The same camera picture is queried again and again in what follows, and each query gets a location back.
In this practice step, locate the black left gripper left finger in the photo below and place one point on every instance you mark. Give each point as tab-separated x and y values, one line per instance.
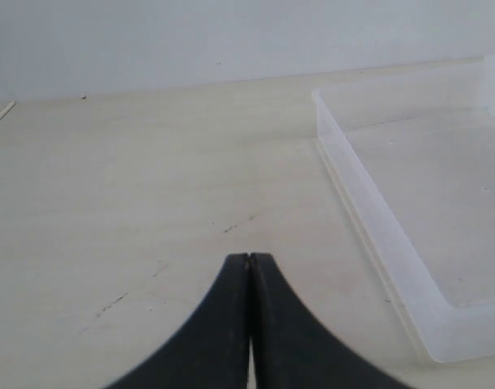
212	348

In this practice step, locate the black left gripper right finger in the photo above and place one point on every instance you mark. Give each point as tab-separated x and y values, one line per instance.
292	349

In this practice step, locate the clear plastic tray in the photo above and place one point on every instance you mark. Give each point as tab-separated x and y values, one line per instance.
415	155

